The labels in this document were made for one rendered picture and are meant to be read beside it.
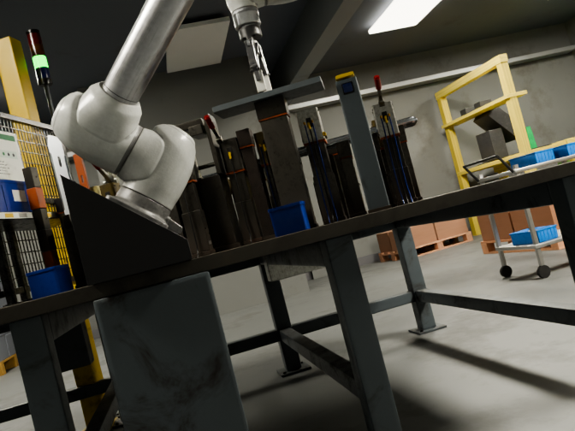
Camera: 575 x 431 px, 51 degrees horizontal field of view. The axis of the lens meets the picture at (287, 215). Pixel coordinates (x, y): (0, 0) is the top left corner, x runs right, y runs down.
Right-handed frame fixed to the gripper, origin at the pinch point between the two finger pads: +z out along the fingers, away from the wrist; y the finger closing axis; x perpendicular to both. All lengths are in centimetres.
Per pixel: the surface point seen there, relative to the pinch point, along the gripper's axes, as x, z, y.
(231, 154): 19.1, 17.6, 7.9
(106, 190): 70, 17, 9
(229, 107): 11.3, 5.1, -7.4
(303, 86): -13.5, 5.3, -4.7
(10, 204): 105, 13, 0
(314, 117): -12.0, 12.5, 13.4
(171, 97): 197, -136, 439
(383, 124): -34.5, 21.4, 15.7
